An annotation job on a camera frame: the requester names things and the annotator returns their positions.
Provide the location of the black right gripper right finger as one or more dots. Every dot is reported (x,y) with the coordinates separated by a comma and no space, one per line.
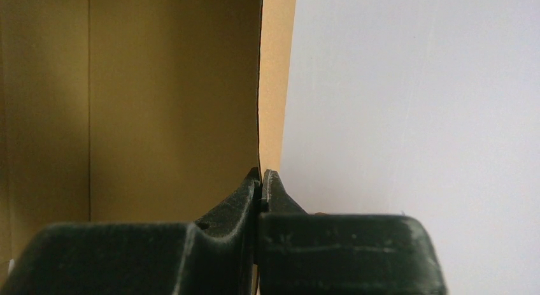
(303,253)

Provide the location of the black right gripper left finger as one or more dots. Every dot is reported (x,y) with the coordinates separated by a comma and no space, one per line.
(211,255)

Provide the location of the brown cardboard box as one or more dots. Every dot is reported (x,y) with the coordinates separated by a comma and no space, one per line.
(135,110)

